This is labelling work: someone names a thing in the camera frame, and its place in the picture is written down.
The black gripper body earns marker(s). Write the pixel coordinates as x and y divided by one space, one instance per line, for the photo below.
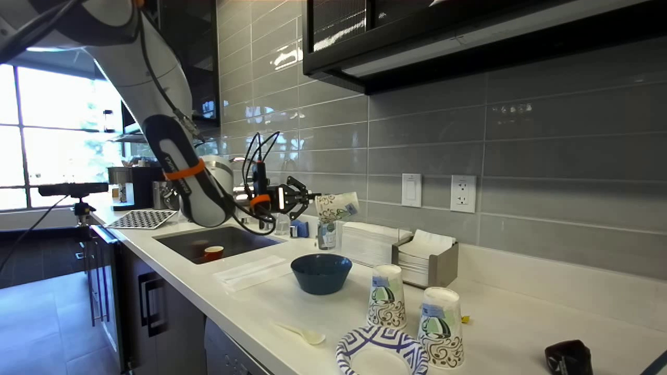
268 199

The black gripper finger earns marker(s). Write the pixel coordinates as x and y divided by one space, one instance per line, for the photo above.
299 191
299 208

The patterned paper coffee cup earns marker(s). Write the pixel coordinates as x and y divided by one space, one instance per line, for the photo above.
333 207

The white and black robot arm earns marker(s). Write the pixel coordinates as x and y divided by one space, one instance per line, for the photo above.
151 82

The kitchen sink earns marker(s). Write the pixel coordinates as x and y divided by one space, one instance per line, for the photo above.
213 244

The dish drying mat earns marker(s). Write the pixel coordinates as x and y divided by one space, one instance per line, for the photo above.
143 219

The steel napkin holder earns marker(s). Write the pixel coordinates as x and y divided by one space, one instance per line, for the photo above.
427 258

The dark upper cabinet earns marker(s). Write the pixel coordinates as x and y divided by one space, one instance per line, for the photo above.
386 43

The white outlet plate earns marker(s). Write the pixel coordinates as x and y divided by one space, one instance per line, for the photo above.
462 191

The yellow packet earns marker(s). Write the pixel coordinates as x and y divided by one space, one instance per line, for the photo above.
462 318

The black small object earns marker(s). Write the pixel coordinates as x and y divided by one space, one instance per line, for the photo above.
569 359

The white switch plate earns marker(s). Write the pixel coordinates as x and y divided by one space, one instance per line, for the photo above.
410 188

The black camera on tripod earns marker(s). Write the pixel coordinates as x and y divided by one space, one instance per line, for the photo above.
75 190

